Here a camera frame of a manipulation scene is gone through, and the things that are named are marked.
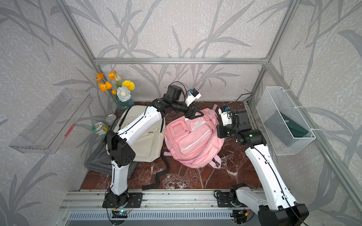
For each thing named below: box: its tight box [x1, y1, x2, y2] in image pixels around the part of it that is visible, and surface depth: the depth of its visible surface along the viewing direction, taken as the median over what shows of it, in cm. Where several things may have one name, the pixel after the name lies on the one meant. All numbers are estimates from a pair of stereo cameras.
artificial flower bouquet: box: [95, 69, 136, 103], surface depth 84 cm
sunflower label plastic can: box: [92, 121, 109, 137], surface depth 97 cm
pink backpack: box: [163, 104, 225, 170], surface depth 82 cm
